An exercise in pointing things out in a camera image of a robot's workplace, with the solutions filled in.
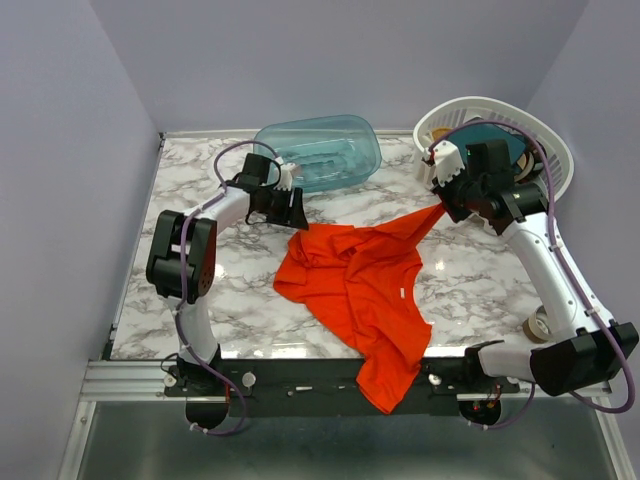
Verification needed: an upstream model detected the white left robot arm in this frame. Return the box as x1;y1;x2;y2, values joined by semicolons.
146;153;309;395

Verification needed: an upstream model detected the clear blue plastic tub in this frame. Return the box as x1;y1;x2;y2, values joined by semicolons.
253;115;382;193

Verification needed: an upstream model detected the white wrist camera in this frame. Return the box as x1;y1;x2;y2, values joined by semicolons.
275;157;301;190
422;140;465;191

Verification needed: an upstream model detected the teal square plate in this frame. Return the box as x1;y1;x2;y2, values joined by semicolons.
447;124;518;153

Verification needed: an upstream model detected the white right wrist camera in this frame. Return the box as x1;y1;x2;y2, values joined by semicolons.
422;140;465;191

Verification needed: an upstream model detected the aluminium extrusion rail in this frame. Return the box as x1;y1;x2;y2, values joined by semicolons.
79;360;612;402

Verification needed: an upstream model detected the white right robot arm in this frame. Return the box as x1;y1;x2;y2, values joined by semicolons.
429;140;639;396

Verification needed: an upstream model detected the dark round plate stack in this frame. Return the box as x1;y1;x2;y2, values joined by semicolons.
507;134;544;184

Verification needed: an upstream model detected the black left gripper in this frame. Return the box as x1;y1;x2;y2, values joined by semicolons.
259;185;310;230

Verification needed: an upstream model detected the tan wooden plate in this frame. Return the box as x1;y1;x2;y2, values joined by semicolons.
430;127;452;143

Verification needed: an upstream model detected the orange t shirt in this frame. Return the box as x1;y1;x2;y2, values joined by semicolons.
273;205;445;414

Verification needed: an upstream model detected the white plastic laundry basket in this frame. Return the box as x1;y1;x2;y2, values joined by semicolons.
412;96;575;201

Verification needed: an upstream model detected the beige tape roll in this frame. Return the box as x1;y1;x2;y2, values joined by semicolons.
522;305;553;344

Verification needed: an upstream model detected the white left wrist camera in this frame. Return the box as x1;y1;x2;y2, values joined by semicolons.
275;157;301;190

